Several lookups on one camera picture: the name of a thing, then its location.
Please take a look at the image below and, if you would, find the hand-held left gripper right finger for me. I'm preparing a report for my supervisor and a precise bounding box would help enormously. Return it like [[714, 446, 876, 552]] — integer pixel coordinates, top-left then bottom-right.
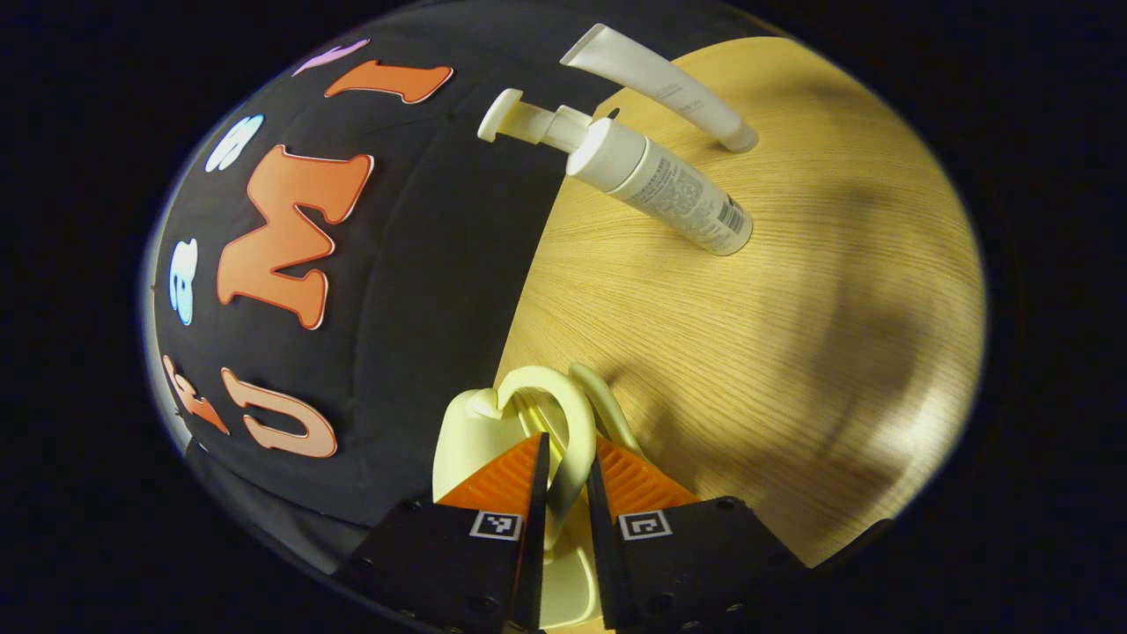
[[586, 431, 812, 633]]

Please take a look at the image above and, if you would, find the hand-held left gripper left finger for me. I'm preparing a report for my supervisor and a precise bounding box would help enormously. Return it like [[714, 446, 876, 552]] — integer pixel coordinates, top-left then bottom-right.
[[339, 431, 552, 633]]

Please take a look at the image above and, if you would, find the cream suitcase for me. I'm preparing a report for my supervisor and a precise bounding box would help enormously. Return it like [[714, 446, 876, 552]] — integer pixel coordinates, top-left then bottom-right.
[[431, 364, 648, 630]]

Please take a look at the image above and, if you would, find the white pump bottle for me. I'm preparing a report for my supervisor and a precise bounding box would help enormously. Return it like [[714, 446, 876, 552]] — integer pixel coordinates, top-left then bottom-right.
[[477, 88, 755, 257]]

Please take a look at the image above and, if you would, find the white squeeze tube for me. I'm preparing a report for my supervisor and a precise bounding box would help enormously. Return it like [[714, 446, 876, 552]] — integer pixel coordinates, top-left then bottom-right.
[[560, 23, 760, 154]]

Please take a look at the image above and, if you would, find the black backdrop cloth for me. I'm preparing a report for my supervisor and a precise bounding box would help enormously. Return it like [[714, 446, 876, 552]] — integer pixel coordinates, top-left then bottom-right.
[[145, 4, 776, 564]]

